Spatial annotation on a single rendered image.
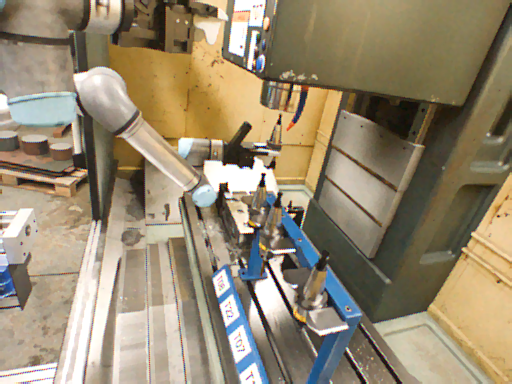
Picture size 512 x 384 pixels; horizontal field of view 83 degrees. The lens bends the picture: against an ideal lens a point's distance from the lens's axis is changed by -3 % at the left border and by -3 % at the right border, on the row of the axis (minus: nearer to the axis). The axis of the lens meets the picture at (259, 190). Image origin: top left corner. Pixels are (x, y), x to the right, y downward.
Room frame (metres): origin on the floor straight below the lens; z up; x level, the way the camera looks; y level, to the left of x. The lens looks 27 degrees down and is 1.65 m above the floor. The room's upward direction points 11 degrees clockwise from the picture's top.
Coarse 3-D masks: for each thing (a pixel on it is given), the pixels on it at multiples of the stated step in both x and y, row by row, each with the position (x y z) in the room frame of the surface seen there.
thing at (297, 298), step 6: (300, 288) 0.45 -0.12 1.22; (294, 294) 0.45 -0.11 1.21; (300, 294) 0.43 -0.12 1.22; (324, 294) 0.44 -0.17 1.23; (294, 300) 0.43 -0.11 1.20; (300, 300) 0.43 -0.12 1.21; (306, 300) 0.42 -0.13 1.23; (324, 300) 0.43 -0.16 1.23; (306, 306) 0.41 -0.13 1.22; (312, 306) 0.41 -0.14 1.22; (318, 306) 0.41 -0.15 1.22
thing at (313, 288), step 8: (312, 272) 0.43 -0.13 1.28; (320, 272) 0.43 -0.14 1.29; (312, 280) 0.43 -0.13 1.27; (320, 280) 0.42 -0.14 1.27; (304, 288) 0.43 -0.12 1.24; (312, 288) 0.42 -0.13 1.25; (320, 288) 0.42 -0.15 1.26; (304, 296) 0.42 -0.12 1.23; (312, 296) 0.42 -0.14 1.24; (320, 296) 0.42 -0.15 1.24
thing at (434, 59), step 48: (288, 0) 0.69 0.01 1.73; (336, 0) 0.74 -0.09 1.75; (384, 0) 0.79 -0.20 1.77; (432, 0) 0.84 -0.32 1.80; (480, 0) 0.90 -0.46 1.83; (288, 48) 0.70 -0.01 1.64; (336, 48) 0.75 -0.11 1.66; (384, 48) 0.80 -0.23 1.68; (432, 48) 0.86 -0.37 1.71; (480, 48) 0.93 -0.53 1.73; (384, 96) 0.83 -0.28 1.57; (432, 96) 0.89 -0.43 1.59
